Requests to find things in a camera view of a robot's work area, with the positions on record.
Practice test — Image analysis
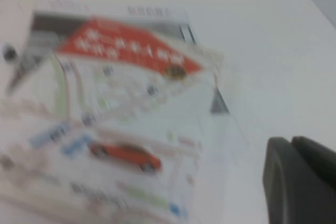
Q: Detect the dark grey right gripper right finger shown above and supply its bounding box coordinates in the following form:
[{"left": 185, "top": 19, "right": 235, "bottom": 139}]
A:
[{"left": 291, "top": 135, "right": 336, "bottom": 183}]

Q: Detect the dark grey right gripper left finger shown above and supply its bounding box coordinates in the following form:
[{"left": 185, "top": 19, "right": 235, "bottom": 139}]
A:
[{"left": 261, "top": 136, "right": 336, "bottom": 224}]

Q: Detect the map cover book orange car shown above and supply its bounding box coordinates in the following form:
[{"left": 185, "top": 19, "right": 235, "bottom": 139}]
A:
[{"left": 0, "top": 15, "right": 253, "bottom": 224}]

